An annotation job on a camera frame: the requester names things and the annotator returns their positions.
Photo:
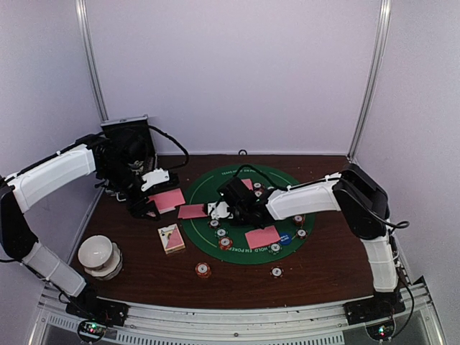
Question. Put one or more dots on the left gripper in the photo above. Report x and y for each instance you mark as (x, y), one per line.
(138, 210)

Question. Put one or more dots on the dealt cards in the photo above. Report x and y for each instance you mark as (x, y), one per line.
(262, 237)
(248, 183)

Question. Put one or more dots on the red-backed playing card deck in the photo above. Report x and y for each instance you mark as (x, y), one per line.
(168, 201)

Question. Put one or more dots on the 100 chips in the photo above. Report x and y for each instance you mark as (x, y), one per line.
(214, 224)

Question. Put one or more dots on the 20 chips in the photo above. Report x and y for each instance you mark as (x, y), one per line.
(219, 233)

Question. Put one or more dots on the dealt red-backed card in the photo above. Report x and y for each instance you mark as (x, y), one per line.
(195, 211)

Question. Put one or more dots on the green chips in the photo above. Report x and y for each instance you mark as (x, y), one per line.
(275, 248)

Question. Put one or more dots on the blue small blind button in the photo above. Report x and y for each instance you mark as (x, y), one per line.
(285, 239)

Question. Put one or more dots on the red chips mat edge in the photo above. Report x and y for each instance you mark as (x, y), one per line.
(298, 220)

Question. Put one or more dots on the orange black 100 chip stack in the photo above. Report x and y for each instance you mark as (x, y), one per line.
(301, 233)

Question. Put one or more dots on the red 5 chip stack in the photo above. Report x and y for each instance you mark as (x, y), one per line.
(203, 270)

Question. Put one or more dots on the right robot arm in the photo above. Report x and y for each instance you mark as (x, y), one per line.
(363, 203)

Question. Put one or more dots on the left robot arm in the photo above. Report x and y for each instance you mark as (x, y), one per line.
(21, 190)

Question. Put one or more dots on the aluminium poker case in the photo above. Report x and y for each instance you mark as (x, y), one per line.
(129, 129)

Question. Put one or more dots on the round green poker mat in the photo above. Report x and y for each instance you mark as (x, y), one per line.
(204, 190)

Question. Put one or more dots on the card deck box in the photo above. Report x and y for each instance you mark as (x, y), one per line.
(171, 238)

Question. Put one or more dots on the white ceramic bowl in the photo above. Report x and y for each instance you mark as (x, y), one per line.
(95, 252)

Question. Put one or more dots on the stacked white bowls below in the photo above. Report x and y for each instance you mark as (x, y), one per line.
(110, 269)

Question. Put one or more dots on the left aluminium frame post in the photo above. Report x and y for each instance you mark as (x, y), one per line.
(85, 32)

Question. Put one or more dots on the aluminium frame post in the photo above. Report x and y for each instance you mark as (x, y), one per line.
(85, 32)
(380, 43)

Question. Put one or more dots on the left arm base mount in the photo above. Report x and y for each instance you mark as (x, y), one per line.
(107, 312)

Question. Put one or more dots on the front aluminium rail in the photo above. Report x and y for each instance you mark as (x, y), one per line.
(324, 323)

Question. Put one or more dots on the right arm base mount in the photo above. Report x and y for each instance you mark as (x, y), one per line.
(371, 309)

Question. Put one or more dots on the right aluminium frame post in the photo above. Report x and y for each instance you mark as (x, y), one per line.
(380, 43)

